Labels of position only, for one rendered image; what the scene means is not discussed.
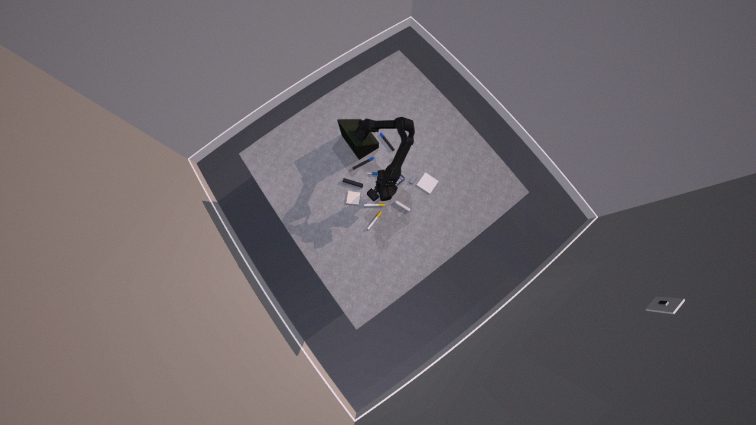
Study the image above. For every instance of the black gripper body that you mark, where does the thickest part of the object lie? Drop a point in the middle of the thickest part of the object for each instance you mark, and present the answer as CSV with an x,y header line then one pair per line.
x,y
372,193

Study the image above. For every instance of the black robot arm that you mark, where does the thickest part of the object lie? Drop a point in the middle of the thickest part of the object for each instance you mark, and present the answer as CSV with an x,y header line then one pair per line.
x,y
393,171

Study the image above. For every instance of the keyboard with white letter keys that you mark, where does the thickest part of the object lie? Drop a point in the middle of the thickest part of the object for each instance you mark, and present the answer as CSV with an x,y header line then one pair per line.
x,y
398,182

